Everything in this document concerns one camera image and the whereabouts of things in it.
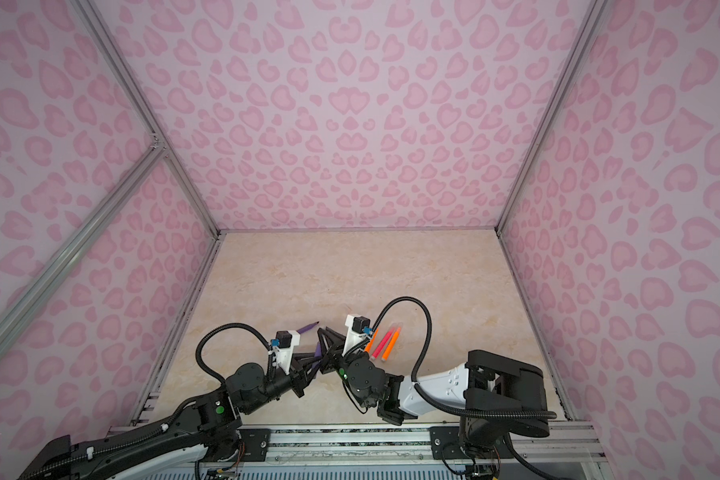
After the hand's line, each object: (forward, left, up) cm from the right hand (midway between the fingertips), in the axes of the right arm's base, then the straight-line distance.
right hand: (316, 332), depth 72 cm
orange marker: (-6, -13, +7) cm, 16 cm away
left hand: (-3, -2, -5) cm, 6 cm away
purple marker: (-3, 0, -4) cm, 5 cm away
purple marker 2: (+11, +8, -20) cm, 24 cm away
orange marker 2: (+6, -19, -20) cm, 28 cm away
